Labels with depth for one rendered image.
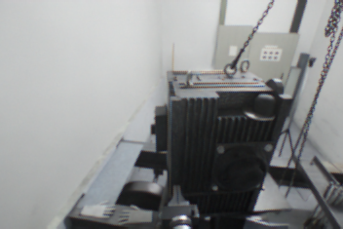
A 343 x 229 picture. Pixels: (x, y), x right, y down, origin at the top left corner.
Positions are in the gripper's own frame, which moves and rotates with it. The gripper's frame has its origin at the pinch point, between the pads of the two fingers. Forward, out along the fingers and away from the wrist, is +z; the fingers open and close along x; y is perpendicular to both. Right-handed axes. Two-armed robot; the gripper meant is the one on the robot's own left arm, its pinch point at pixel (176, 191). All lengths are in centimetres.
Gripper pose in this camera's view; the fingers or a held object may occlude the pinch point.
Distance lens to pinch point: 83.0
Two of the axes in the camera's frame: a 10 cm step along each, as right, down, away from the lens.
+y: 0.1, -8.8, -4.7
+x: -10.0, 0.2, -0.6
